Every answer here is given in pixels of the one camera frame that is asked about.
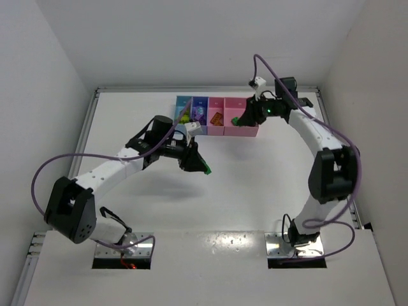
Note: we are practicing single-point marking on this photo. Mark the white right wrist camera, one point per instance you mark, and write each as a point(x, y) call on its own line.
point(258, 84)

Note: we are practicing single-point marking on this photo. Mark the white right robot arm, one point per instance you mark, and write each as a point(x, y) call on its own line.
point(333, 175)

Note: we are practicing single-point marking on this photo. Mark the green lego brick piece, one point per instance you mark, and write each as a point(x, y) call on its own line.
point(235, 121)

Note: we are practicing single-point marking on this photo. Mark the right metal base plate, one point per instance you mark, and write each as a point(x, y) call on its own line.
point(278, 247)

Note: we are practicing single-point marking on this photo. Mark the small pink bin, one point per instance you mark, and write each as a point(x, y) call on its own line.
point(215, 104)

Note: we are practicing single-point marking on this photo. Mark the large pink bin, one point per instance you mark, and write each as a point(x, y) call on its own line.
point(235, 107)

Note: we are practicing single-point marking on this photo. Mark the dark blue bin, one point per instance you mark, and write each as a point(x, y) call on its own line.
point(200, 101)

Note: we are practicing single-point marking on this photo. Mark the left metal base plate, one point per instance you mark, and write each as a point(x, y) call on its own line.
point(142, 247)

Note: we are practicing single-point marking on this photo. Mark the orange and yellow lego piece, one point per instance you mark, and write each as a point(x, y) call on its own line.
point(216, 120)

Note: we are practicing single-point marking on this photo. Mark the purple lego brick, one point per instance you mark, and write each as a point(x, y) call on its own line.
point(201, 120)
point(199, 111)

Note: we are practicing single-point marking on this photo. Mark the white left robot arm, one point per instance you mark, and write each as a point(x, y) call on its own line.
point(73, 209)

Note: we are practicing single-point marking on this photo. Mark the metal base plate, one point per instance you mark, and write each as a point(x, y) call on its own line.
point(142, 247)
point(278, 247)

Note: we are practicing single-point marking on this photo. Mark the light blue bin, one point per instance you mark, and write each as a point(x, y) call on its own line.
point(181, 102)

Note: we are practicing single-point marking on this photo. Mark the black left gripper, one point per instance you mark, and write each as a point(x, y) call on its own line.
point(186, 155)

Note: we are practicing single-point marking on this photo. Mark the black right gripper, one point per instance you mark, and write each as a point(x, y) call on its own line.
point(255, 110)

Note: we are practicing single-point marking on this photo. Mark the green lego with orange stud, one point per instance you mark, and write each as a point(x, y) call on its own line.
point(208, 171)

